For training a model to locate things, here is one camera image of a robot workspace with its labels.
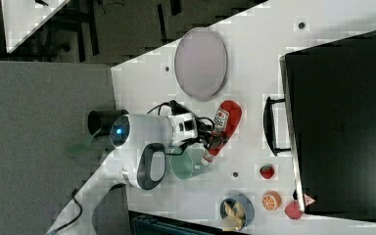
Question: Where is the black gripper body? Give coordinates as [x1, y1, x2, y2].
[196, 117, 214, 143]

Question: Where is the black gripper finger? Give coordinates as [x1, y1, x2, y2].
[205, 136, 228, 150]

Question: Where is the red plush ketchup bottle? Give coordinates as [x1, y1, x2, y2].
[202, 100, 242, 165]

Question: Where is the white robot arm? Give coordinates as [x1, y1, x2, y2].
[45, 113, 226, 235]

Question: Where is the green cup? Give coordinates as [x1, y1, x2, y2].
[170, 149, 208, 180]

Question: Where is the red strawberry toy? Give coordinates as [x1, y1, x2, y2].
[259, 164, 274, 179]

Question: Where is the pale pink round plate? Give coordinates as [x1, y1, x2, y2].
[174, 27, 228, 101]

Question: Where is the blue bowl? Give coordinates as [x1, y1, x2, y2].
[219, 194, 255, 230]

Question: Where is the beige plush food in bowl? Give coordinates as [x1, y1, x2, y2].
[221, 202, 245, 231]

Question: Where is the orange slice toy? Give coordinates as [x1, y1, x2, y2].
[261, 190, 282, 211]

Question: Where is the red round toy fruit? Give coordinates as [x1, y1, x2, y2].
[284, 201, 303, 220]

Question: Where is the black toaster oven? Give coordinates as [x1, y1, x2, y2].
[279, 30, 376, 222]

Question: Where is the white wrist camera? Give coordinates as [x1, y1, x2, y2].
[168, 113, 198, 146]

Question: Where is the black cylinder post upper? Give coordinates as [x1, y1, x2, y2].
[87, 110, 128, 136]

